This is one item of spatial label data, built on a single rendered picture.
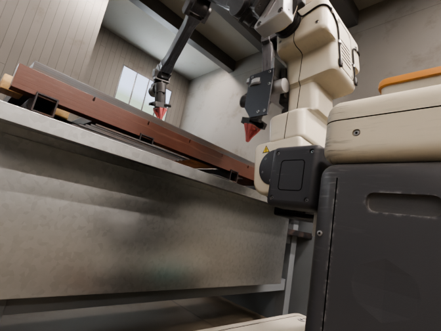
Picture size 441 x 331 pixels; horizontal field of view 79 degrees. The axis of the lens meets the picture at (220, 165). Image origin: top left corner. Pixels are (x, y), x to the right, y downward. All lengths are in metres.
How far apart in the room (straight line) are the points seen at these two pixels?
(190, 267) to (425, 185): 0.78
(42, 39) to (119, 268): 5.94
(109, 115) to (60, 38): 5.81
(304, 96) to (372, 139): 0.40
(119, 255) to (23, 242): 0.24
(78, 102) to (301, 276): 1.55
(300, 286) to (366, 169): 1.45
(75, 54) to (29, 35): 0.78
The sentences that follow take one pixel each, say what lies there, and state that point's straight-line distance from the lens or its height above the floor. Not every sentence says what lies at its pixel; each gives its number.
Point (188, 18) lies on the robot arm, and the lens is 1.35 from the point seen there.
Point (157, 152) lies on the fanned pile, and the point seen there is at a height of 0.71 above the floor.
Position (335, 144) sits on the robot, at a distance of 0.53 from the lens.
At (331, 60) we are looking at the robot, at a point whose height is 1.04.
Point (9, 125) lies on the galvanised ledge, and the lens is 0.80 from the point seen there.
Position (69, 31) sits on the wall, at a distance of 6.76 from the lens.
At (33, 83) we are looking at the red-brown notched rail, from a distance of 0.83.
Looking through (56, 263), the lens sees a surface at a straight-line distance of 0.81.
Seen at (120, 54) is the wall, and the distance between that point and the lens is 8.63.
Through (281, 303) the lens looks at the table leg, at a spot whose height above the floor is 0.15.
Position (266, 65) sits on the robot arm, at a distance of 1.39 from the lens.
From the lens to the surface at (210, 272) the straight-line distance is 1.10.
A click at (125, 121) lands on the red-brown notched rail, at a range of 0.89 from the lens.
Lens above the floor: 0.55
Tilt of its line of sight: 12 degrees up
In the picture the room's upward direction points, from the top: 11 degrees clockwise
